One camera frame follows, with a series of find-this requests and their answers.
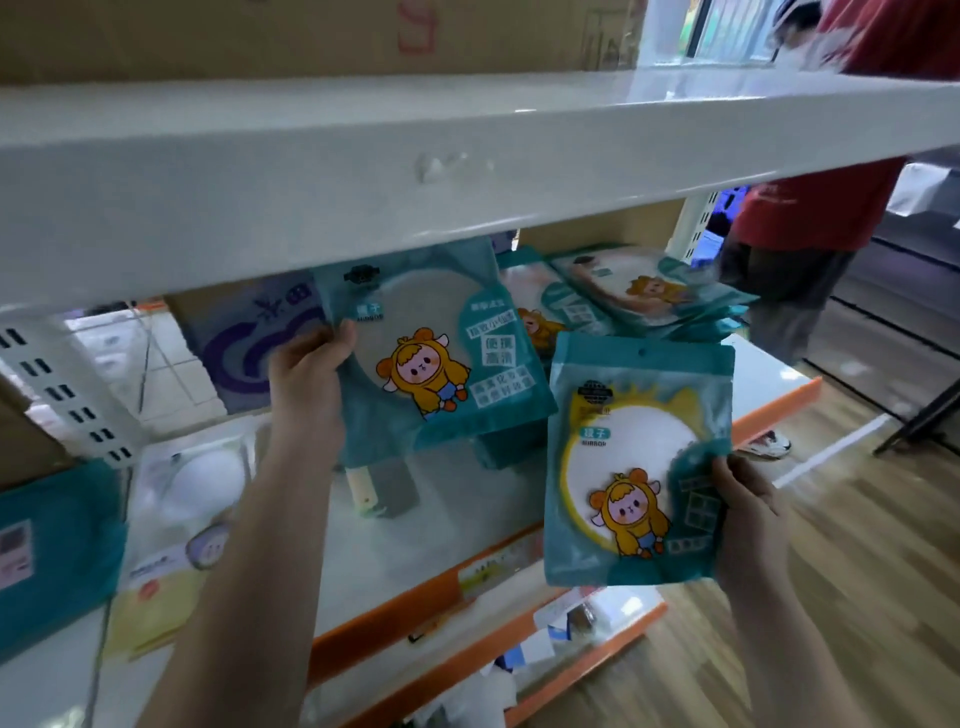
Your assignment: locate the person's right hand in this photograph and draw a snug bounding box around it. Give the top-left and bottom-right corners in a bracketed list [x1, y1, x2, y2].
[710, 453, 793, 601]

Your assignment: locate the person's left hand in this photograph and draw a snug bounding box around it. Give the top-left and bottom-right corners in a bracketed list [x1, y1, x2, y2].
[267, 320, 360, 466]

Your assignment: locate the beige hand mirror brown print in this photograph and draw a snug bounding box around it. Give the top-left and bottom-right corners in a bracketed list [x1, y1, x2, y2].
[344, 449, 421, 520]

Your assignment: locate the teal packet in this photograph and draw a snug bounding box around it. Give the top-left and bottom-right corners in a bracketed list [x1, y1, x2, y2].
[543, 332, 736, 588]
[311, 238, 560, 468]

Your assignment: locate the cream packaged hand mirror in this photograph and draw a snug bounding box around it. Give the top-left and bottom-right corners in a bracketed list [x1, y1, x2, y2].
[104, 431, 260, 661]

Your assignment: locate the white metal shelf orange trim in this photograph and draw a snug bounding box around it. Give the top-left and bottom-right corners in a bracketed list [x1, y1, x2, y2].
[0, 67, 960, 728]
[0, 307, 148, 470]

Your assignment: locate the stack of teal packets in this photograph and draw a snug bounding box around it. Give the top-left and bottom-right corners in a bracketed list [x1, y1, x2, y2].
[479, 247, 624, 470]
[547, 243, 759, 343]

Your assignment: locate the person's right forearm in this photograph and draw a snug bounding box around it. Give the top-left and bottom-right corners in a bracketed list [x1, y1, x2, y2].
[723, 577, 879, 728]

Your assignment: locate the person's left forearm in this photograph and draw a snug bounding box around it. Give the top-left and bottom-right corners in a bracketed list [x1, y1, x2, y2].
[138, 442, 346, 728]

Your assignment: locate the cardboard sheet blue lettering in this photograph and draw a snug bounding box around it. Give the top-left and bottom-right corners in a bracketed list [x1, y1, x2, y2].
[168, 273, 331, 415]

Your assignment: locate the black metal rack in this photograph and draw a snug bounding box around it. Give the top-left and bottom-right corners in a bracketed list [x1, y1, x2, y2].
[824, 224, 960, 457]

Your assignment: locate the white paper price tag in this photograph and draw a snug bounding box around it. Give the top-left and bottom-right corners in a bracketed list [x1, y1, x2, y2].
[532, 588, 601, 631]

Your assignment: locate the yellow white price label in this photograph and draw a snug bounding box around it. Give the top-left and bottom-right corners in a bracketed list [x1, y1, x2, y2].
[457, 536, 545, 601]

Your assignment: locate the pile of white paper cards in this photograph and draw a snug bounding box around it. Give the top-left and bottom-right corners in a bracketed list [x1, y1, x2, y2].
[416, 599, 624, 728]

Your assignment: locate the plain brown cardboard sheet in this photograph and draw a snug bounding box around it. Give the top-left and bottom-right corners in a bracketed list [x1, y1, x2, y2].
[517, 198, 688, 260]

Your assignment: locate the blue plastic stool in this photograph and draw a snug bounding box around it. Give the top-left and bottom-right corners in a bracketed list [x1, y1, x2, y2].
[689, 185, 751, 268]

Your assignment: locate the brown cardboard box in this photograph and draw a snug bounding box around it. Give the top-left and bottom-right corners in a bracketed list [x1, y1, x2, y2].
[0, 0, 650, 85]

